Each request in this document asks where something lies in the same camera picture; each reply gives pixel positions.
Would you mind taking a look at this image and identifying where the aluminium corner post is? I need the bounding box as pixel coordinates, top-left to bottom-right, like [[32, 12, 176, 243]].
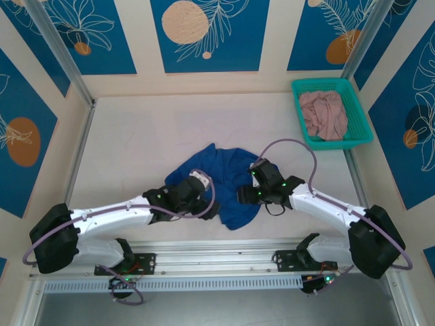
[[341, 0, 398, 82], [24, 0, 98, 110]]

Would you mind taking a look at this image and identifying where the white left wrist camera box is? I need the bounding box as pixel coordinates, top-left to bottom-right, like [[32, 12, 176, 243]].
[[188, 170, 211, 189]]

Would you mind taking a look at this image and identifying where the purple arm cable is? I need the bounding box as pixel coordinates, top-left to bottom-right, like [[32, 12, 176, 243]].
[[22, 168, 218, 306], [258, 137, 414, 296]]

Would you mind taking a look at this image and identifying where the aluminium frame leg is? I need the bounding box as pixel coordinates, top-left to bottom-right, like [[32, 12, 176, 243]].
[[385, 271, 425, 326], [10, 278, 45, 326]]

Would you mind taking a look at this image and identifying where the thin black wire loop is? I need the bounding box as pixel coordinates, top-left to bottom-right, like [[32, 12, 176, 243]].
[[264, 202, 287, 217]]

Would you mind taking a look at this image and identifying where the pink crumpled cloth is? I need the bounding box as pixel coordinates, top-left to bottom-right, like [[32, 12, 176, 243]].
[[298, 90, 350, 142]]

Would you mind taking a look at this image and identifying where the blue t-shirt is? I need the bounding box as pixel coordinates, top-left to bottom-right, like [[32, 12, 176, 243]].
[[164, 142, 262, 232]]

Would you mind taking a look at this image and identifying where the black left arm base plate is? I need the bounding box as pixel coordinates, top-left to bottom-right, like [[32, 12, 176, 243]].
[[94, 253, 158, 276]]

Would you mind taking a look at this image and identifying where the aluminium mounting rail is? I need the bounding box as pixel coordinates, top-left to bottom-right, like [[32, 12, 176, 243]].
[[29, 239, 404, 280]]

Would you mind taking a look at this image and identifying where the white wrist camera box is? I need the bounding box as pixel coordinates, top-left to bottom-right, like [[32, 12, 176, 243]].
[[249, 162, 261, 187], [188, 170, 211, 189]]

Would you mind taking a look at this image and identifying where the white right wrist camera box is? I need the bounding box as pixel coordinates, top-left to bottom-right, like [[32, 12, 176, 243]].
[[249, 162, 261, 187]]

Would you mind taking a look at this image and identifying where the teal plastic mesh basket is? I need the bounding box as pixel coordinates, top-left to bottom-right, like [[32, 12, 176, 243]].
[[291, 77, 375, 151]]

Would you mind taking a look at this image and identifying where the grey slotted cable duct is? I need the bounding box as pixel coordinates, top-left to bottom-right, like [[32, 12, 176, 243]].
[[42, 274, 305, 293]]

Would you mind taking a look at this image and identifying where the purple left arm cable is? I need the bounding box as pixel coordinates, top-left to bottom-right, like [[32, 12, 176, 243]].
[[22, 168, 218, 306]]

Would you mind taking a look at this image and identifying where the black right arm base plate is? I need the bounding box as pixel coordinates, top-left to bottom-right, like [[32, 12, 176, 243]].
[[273, 249, 339, 272]]

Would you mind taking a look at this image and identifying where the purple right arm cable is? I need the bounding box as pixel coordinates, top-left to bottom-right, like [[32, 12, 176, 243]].
[[258, 137, 414, 296]]

